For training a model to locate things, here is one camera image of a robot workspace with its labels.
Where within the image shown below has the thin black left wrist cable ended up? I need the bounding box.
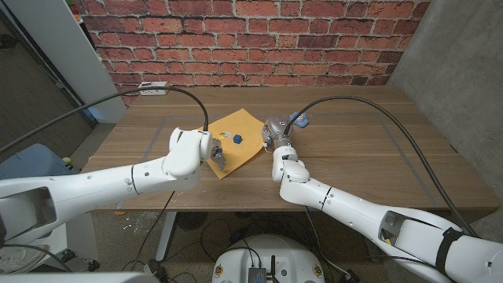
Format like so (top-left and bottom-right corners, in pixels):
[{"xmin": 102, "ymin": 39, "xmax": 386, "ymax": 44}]
[{"xmin": 135, "ymin": 190, "xmax": 177, "ymax": 273}]

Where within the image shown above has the white wall panel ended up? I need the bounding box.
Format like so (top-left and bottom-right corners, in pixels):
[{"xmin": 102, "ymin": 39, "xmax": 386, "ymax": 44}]
[{"xmin": 3, "ymin": 0, "xmax": 127, "ymax": 125}]

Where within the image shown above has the red brick print backdrop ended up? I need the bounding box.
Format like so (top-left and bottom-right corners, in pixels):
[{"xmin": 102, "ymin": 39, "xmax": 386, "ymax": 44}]
[{"xmin": 74, "ymin": 0, "xmax": 431, "ymax": 107}]

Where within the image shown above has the black round fan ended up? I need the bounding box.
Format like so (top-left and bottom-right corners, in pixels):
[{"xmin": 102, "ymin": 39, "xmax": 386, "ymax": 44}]
[{"xmin": 175, "ymin": 211, "xmax": 208, "ymax": 231}]

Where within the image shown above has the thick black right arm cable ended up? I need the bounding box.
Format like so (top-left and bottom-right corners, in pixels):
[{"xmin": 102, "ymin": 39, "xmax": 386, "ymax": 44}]
[{"xmin": 281, "ymin": 94, "xmax": 479, "ymax": 237}]

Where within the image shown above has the white power strip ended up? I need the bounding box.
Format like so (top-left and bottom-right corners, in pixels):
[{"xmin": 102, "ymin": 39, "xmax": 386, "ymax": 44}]
[{"xmin": 137, "ymin": 81, "xmax": 171, "ymax": 97}]

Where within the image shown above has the yellow felt sheet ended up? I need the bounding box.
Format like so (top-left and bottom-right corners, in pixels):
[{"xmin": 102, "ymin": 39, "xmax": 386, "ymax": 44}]
[{"xmin": 198, "ymin": 108, "xmax": 266, "ymax": 181}]

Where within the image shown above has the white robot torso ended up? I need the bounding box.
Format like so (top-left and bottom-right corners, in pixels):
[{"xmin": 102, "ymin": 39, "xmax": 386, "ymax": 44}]
[{"xmin": 211, "ymin": 234, "xmax": 326, "ymax": 283}]

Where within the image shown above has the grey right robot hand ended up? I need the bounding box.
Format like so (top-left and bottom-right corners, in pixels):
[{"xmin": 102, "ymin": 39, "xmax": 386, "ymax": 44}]
[{"xmin": 261, "ymin": 115, "xmax": 294, "ymax": 153}]

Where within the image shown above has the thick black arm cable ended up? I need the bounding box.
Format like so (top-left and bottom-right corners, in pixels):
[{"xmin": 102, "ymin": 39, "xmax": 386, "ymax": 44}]
[
  {"xmin": 0, "ymin": 85, "xmax": 210, "ymax": 154},
  {"xmin": 281, "ymin": 94, "xmax": 479, "ymax": 237}
]

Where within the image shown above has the grey sneaker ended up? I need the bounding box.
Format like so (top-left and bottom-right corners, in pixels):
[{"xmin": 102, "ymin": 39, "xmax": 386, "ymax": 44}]
[{"xmin": 0, "ymin": 244, "xmax": 50, "ymax": 274}]

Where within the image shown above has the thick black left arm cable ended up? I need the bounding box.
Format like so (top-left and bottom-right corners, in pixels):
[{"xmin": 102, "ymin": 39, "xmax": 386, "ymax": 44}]
[{"xmin": 0, "ymin": 85, "xmax": 210, "ymax": 154}]

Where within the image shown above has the blue plastic bin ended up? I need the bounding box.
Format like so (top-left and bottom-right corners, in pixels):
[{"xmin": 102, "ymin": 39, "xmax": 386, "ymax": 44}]
[{"xmin": 0, "ymin": 142, "xmax": 79, "ymax": 182}]

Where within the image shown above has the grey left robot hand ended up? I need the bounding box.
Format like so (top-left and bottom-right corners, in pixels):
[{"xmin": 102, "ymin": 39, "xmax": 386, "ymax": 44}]
[{"xmin": 210, "ymin": 143, "xmax": 229, "ymax": 172}]

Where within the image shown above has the white table leg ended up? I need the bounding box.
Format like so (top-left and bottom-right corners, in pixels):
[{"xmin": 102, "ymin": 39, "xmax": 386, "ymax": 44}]
[{"xmin": 156, "ymin": 211, "xmax": 178, "ymax": 263}]

